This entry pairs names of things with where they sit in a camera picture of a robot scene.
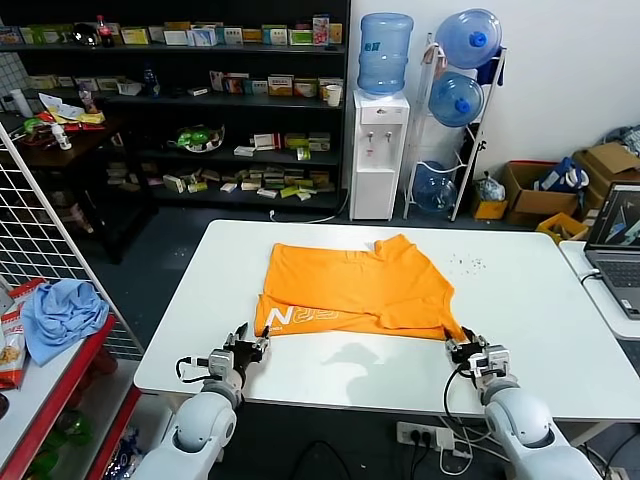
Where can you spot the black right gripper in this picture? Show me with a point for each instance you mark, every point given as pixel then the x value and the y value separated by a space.
pixel 467 357

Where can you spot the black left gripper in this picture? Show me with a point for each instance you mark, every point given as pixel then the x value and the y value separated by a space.
pixel 245 357

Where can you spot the orange t-shirt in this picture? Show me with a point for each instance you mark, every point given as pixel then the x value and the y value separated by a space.
pixel 350 285

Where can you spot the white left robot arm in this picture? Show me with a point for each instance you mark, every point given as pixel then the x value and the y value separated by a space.
pixel 200 430

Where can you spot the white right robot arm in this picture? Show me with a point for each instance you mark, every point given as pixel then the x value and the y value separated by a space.
pixel 520 420

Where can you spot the white work table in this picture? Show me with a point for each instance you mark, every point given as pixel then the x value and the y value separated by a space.
pixel 500 300

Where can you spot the white power strip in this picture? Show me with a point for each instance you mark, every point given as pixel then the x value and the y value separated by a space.
pixel 415 432

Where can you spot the small yellow box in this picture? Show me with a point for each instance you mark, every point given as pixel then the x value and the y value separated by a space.
pixel 490 209

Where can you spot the white side table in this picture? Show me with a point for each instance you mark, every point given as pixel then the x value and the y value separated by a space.
pixel 570 252

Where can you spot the yellow plastic crate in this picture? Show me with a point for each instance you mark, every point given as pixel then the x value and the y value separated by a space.
pixel 550 225

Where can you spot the open red rimmed cardboard box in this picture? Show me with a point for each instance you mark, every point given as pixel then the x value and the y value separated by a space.
pixel 530 205

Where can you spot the empty blue water jug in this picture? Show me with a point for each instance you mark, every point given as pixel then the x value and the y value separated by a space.
pixel 435 192

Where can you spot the flat green box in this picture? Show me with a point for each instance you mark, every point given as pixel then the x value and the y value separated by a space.
pixel 290 191

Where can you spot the clear plastic bag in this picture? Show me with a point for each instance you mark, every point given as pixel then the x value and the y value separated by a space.
pixel 490 187

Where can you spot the grey laptop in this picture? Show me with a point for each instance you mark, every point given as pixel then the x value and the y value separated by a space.
pixel 615 270

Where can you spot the white metal jug rack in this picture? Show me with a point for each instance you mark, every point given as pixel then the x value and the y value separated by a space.
pixel 465 175

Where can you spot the blue plastic packages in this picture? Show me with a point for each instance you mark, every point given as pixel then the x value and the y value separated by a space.
pixel 122 457

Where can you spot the white water dispenser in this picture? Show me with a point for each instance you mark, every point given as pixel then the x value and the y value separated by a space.
pixel 372 190

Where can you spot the crumpled light blue cloth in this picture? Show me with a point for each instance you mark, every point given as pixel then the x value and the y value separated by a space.
pixel 65 315

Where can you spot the blue bag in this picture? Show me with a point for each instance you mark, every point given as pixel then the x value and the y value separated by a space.
pixel 555 177

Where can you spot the green bottle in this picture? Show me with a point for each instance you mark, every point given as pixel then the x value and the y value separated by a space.
pixel 75 427

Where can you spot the black tripod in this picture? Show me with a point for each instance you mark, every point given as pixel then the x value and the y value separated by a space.
pixel 475 150

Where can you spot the small green box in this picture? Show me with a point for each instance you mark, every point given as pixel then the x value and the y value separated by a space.
pixel 303 154

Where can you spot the red edged white shelf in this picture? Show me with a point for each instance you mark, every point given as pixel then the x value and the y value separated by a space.
pixel 50 390

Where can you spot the yellow green medicine box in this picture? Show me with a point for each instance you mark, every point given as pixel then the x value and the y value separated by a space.
pixel 296 141

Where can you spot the bowl of green fruit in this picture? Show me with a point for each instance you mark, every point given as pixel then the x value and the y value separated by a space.
pixel 197 139

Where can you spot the red white snack package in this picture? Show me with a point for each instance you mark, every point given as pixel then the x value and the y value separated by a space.
pixel 27 290

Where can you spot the orange red snack bag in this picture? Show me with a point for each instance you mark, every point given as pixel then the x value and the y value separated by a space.
pixel 10 350

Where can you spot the large brown cardboard box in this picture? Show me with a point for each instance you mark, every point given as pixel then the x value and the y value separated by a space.
pixel 615 160

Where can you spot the capped blue water jug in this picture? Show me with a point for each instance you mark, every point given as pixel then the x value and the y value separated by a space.
pixel 450 100
pixel 462 40

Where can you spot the small flat white box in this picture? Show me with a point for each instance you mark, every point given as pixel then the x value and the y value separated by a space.
pixel 198 91

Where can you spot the red blue medicine box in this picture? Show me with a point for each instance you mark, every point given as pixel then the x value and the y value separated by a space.
pixel 236 85

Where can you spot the dark wooden table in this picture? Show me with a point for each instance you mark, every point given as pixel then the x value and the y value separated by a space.
pixel 90 137

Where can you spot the white paper cup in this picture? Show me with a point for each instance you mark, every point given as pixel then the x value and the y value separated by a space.
pixel 334 96

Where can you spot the striped blue cloth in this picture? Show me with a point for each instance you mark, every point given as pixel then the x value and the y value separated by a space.
pixel 625 137

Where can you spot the white plastic bottle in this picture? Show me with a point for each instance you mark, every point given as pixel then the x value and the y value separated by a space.
pixel 62 139

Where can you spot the dark blue hanging cloth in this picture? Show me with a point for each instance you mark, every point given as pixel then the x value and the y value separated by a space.
pixel 492 70

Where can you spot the blue bottle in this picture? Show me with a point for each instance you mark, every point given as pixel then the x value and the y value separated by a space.
pixel 151 82

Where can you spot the open white box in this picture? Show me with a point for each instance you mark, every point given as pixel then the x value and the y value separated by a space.
pixel 130 88

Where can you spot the beige hanging cloth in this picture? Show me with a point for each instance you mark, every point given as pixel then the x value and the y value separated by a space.
pixel 435 60

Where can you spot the purple bottle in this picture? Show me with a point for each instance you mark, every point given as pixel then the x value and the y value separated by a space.
pixel 88 100

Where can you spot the pile of colourful papers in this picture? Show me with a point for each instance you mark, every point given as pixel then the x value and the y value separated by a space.
pixel 70 112

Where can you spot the black shelving unit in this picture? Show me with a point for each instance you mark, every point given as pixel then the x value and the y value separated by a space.
pixel 225 49

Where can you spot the white blue medicine box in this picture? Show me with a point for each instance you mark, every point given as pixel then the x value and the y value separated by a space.
pixel 202 37

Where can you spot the tall pink white box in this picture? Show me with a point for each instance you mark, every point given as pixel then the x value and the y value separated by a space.
pixel 321 30

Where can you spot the white thermos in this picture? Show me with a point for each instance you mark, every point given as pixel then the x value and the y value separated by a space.
pixel 20 104

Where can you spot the cola bottle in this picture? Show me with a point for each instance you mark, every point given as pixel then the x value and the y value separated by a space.
pixel 105 35

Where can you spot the dark glossy bowl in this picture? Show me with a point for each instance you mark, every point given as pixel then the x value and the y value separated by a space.
pixel 85 36

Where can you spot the blue yellow box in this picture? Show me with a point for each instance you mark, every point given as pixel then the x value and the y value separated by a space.
pixel 10 36

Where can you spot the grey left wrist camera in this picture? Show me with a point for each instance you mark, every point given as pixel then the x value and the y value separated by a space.
pixel 220 362

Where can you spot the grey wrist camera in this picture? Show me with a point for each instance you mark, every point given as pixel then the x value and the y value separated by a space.
pixel 495 360
pixel 220 362

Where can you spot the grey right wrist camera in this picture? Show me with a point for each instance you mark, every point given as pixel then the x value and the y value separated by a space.
pixel 495 360

